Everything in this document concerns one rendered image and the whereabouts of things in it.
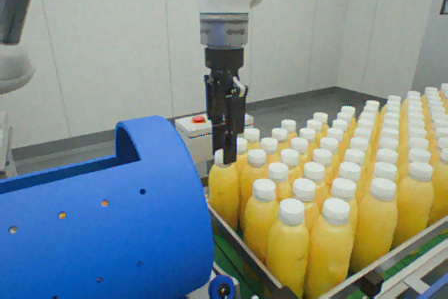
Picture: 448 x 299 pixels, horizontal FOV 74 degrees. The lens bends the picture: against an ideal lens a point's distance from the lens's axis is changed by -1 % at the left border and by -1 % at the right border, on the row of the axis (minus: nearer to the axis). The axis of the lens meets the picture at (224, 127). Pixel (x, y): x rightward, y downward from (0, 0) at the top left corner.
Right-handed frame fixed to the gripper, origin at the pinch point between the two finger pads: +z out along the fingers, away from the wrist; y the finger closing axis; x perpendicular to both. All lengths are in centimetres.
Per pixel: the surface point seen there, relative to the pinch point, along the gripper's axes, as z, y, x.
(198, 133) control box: 3.0, -14.8, 1.0
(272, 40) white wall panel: 13, -282, 242
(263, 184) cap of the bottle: 2.0, 14.3, -0.3
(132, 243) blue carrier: -2.7, 22.4, -25.0
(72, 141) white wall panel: 101, -273, -23
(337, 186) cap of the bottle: 2.0, 21.4, 10.5
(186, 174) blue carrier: -7.5, 19.2, -16.8
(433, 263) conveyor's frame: 22, 31, 32
